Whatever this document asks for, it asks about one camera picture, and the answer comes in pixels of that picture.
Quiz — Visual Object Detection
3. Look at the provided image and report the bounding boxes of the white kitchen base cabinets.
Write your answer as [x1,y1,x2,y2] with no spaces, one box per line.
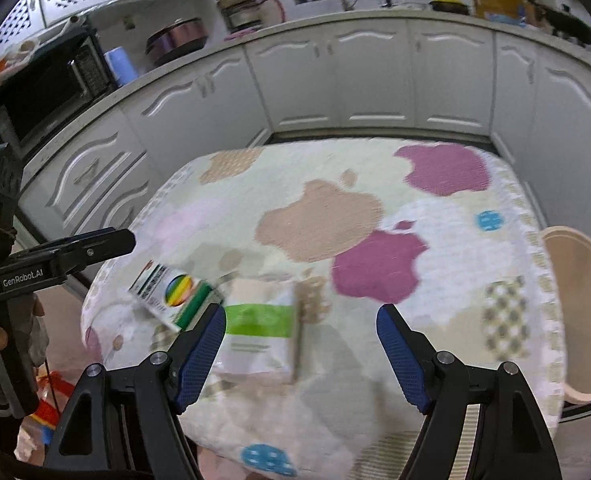
[18,15,591,241]

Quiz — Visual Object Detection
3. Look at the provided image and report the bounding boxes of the red plastic item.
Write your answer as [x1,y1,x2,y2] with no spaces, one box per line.
[25,370,76,441]

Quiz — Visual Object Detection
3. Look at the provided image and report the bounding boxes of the purple metal pot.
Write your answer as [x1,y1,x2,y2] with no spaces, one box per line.
[145,17,211,63]

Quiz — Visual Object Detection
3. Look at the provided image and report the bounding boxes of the orange cardboard box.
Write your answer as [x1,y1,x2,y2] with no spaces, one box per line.
[468,0,531,26]

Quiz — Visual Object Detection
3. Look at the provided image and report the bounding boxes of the stacked cooking pots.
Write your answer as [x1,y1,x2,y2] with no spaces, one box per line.
[218,0,271,31]

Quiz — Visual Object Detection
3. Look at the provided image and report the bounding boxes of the black microwave oven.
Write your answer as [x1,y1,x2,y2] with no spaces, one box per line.
[0,27,113,148]

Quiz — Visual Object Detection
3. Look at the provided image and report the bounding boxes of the apple print blanket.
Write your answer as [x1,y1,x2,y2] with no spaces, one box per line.
[80,137,566,480]

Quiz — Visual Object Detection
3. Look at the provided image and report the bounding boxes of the blue paper roll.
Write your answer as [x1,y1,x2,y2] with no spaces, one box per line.
[104,46,138,88]

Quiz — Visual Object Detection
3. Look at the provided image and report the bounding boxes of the black yellow pot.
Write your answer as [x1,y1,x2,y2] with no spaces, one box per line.
[428,0,471,16]

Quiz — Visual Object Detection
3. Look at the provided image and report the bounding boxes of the black frying pan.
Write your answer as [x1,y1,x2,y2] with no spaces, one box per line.
[530,0,591,46]

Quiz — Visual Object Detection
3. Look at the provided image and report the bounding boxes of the dark ribbed floor mat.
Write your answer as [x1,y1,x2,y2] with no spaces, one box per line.
[268,127,496,148]

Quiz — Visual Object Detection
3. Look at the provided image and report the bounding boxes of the rainbow print box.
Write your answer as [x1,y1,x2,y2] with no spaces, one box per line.
[126,259,226,333]

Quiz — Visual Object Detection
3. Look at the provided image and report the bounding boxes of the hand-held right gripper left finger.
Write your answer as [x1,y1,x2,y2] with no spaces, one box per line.
[42,304,227,480]

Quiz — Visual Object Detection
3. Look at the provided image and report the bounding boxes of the beige round bin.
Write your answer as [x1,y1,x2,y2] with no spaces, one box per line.
[538,226,591,405]

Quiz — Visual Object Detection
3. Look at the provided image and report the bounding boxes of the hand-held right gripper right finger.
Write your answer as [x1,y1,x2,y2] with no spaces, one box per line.
[376,304,563,480]

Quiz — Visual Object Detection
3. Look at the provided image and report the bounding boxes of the green white box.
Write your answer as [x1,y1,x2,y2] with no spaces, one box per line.
[214,280,303,383]

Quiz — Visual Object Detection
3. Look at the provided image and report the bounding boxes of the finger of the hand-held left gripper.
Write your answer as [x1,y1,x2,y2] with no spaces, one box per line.
[50,227,136,271]

